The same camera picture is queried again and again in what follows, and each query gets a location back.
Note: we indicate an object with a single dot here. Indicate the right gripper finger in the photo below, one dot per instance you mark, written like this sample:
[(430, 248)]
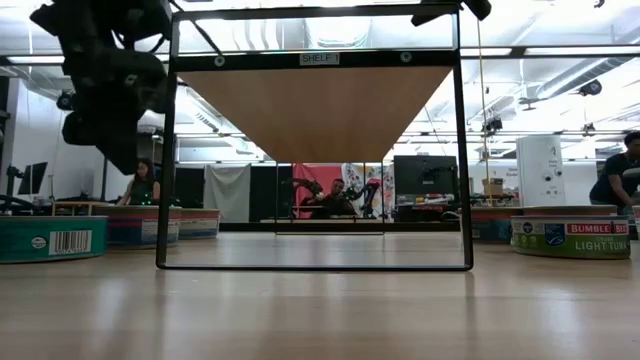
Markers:
[(475, 7)]

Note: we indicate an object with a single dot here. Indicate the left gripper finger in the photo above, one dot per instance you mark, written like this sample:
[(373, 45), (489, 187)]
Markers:
[(122, 150)]

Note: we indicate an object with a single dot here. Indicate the silver can teal label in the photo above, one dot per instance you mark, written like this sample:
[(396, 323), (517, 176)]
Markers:
[(30, 240)]

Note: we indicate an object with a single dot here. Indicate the green label tuna can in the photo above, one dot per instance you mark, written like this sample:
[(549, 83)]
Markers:
[(550, 245)]

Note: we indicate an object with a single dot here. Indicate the black background robot arm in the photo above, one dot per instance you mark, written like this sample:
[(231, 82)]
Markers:
[(370, 192), (307, 186)]

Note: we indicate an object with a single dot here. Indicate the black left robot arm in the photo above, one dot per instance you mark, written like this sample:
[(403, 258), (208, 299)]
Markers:
[(100, 22)]

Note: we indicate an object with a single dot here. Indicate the person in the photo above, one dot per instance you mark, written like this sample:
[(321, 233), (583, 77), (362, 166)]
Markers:
[(612, 180), (142, 192), (336, 197)]

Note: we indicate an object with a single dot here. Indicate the small black monitor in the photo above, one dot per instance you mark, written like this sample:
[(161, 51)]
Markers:
[(34, 177)]

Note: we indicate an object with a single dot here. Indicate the grey hanging cloth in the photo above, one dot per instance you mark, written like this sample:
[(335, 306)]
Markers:
[(227, 192)]

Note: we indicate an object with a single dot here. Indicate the large black monitor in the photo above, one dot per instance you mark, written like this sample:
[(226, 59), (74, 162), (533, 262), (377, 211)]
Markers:
[(425, 172)]

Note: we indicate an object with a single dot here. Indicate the cardboard box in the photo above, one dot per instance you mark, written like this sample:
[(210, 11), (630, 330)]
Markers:
[(493, 186)]

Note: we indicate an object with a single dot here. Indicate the red hanging cloth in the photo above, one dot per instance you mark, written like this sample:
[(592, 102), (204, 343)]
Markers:
[(320, 172)]

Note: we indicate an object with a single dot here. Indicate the cluttered workbench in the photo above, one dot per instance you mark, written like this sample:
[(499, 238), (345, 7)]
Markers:
[(425, 206)]

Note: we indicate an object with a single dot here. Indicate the floral hanging cloth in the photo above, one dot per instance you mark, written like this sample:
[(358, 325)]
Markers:
[(352, 172)]

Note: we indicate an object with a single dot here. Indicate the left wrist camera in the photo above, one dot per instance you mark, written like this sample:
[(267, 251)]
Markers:
[(77, 129)]

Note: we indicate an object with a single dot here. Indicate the black ceiling camera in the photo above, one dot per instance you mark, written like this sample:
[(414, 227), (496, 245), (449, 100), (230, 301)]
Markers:
[(65, 101), (492, 125), (591, 88)]

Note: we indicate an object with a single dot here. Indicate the grey ceiling duct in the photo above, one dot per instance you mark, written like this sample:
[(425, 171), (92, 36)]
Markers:
[(575, 80)]

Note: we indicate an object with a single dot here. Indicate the black table frame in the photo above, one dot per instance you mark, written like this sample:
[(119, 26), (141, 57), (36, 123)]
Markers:
[(250, 226)]

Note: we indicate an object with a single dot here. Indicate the wooden shelf black frame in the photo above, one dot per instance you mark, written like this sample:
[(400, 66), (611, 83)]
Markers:
[(320, 110)]

